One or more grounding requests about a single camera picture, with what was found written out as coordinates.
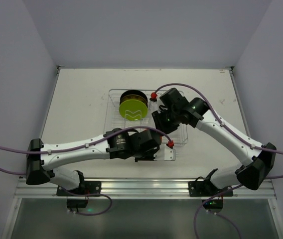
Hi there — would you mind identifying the lime green plate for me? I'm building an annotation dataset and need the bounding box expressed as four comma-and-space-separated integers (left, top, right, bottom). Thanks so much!
119, 100, 148, 121

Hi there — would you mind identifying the black plate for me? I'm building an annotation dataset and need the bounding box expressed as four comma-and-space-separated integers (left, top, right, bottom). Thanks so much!
120, 90, 147, 100

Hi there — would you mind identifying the yellow patterned plate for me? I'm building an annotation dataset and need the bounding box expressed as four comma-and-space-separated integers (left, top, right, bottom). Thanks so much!
120, 94, 147, 105

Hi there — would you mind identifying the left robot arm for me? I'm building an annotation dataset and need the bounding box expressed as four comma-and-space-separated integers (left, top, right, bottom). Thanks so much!
26, 128, 162, 194

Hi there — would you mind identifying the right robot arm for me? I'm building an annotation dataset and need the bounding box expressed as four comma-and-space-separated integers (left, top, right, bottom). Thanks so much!
150, 88, 276, 196

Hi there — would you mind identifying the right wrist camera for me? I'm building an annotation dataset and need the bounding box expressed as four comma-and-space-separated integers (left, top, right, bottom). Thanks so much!
149, 92, 163, 111

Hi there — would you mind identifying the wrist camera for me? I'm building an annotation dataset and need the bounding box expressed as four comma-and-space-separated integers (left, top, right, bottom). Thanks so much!
154, 141, 176, 161
149, 92, 163, 111

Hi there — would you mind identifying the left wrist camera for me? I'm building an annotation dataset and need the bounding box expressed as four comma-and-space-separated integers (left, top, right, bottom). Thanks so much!
154, 141, 176, 161

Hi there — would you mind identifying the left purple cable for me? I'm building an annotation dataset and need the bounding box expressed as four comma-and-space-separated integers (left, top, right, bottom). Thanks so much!
0, 126, 176, 216

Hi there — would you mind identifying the white wire dish rack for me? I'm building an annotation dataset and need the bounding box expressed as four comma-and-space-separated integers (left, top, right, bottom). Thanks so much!
104, 89, 188, 147

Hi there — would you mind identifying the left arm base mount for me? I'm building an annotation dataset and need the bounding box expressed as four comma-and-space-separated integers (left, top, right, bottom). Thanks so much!
56, 181, 102, 197

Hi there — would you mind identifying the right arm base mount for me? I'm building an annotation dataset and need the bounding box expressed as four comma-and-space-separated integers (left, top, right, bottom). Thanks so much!
188, 169, 231, 197

